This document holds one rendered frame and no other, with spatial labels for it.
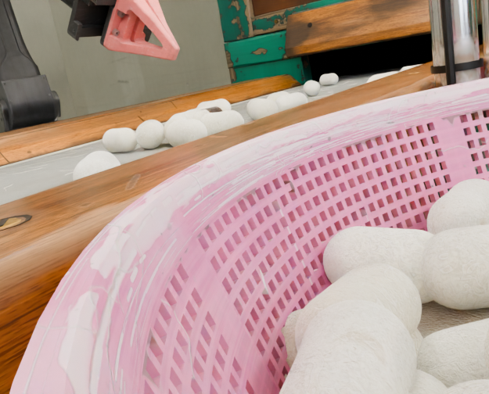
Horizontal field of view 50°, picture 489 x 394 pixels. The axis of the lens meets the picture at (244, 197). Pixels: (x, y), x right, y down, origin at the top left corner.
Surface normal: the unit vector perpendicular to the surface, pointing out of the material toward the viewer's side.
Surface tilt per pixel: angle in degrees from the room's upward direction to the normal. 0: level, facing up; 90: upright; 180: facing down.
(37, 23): 90
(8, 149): 45
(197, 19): 90
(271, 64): 88
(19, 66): 78
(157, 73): 90
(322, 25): 67
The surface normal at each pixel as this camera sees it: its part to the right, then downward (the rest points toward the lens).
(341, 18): -0.56, -0.10
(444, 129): 0.29, -0.15
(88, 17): 0.74, 0.61
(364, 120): 0.53, -0.17
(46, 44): 0.79, 0.01
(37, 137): 0.47, -0.68
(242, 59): -0.54, 0.29
